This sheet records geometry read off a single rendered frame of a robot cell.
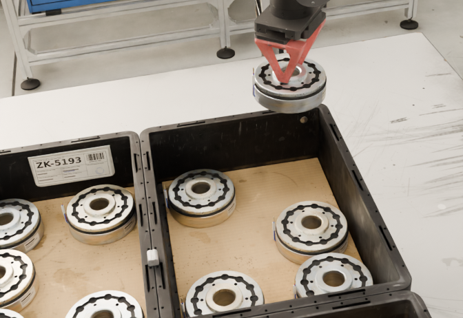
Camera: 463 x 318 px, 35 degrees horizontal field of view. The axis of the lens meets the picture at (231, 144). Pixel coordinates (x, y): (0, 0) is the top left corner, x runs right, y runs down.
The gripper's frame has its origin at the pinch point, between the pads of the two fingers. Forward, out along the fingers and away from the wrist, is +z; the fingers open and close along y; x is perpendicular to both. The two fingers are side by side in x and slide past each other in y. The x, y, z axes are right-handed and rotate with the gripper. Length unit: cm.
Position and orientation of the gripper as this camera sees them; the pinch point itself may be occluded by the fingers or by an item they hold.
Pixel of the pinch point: (290, 68)
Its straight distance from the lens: 102.8
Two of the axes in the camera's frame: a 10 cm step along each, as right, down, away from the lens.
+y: 4.5, -5.6, 6.9
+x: -8.9, -2.5, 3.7
